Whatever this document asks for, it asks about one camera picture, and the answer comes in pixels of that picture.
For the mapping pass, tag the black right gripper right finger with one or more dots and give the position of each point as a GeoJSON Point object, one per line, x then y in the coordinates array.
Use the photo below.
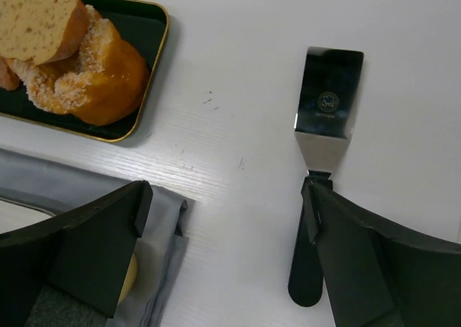
{"type": "Point", "coordinates": [378, 272]}

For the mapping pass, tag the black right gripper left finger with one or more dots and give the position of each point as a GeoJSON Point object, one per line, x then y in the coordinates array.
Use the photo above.
{"type": "Point", "coordinates": [69, 270]}

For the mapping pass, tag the small brown bread roll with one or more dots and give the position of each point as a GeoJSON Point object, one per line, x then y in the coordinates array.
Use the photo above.
{"type": "Point", "coordinates": [8, 79]}

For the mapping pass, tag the steel spatula black handle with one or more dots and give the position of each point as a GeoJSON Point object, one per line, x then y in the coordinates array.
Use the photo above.
{"type": "Point", "coordinates": [323, 129]}

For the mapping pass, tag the sliced bread round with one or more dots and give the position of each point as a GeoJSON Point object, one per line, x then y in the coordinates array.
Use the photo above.
{"type": "Point", "coordinates": [42, 31]}

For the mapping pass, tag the pale yellow mug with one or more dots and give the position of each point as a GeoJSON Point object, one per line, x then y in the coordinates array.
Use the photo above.
{"type": "Point", "coordinates": [130, 278]}

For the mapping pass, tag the grey cloth placemat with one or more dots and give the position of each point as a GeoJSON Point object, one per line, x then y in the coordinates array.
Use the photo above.
{"type": "Point", "coordinates": [57, 188]}

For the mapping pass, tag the white rectangular plate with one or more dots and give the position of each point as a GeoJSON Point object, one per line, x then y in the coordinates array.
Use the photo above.
{"type": "Point", "coordinates": [16, 215]}

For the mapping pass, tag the glazed orange donut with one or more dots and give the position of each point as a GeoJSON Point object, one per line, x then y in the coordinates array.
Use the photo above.
{"type": "Point", "coordinates": [117, 91]}

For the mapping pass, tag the dark green serving tray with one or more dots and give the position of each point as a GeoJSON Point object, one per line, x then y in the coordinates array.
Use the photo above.
{"type": "Point", "coordinates": [145, 25]}

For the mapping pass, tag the sugared ring pastry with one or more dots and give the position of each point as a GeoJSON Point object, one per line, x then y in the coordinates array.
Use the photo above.
{"type": "Point", "coordinates": [64, 86]}

